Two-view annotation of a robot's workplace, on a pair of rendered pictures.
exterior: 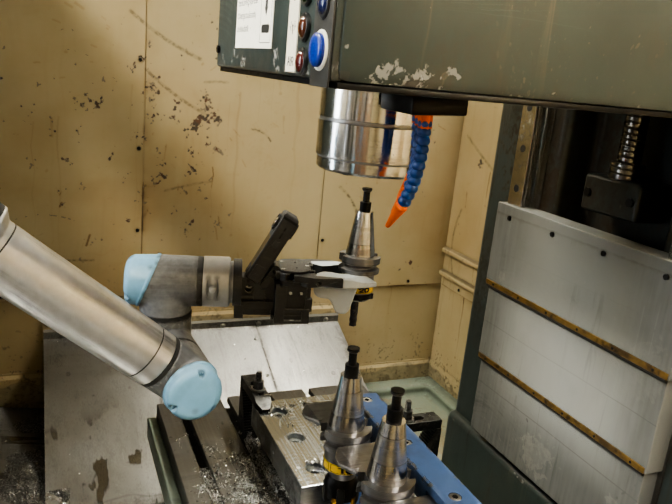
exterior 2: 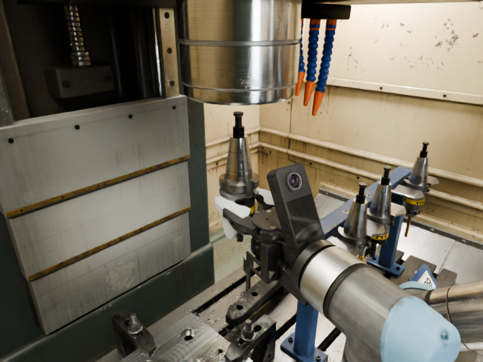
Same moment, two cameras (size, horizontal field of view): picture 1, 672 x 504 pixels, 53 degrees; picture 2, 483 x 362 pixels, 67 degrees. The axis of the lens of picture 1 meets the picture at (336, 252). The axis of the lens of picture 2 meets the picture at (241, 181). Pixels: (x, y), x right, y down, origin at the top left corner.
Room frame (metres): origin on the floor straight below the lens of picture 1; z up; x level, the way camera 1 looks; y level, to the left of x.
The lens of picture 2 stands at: (1.17, 0.44, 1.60)
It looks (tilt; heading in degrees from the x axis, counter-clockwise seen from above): 24 degrees down; 248
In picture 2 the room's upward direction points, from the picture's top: straight up
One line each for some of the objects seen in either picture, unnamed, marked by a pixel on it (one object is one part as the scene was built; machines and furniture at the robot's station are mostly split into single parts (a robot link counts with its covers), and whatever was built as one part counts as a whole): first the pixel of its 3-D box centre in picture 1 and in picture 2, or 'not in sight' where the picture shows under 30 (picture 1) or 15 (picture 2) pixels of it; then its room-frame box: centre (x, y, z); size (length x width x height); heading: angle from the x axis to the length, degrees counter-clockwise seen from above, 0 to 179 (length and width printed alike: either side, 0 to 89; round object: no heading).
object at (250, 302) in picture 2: not in sight; (261, 297); (0.84, -0.23, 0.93); 0.26 x 0.05 x 0.06; 29
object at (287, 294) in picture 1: (273, 288); (289, 251); (0.96, 0.09, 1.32); 0.12 x 0.08 x 0.09; 100
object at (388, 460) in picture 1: (390, 447); (382, 197); (0.64, -0.08, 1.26); 0.04 x 0.04 x 0.07
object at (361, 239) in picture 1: (362, 232); (238, 157); (0.98, -0.04, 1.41); 0.04 x 0.04 x 0.07
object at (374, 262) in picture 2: not in sight; (393, 225); (0.41, -0.24, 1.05); 0.10 x 0.05 x 0.30; 114
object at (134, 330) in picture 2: (407, 435); (135, 339); (1.17, -0.17, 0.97); 0.13 x 0.03 x 0.15; 114
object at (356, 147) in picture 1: (373, 129); (239, 49); (0.98, -0.04, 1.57); 0.16 x 0.16 x 0.12
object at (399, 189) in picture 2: not in sight; (408, 192); (0.49, -0.15, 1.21); 0.07 x 0.05 x 0.01; 114
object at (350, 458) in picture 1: (364, 458); (366, 226); (0.69, -0.06, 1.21); 0.07 x 0.05 x 0.01; 114
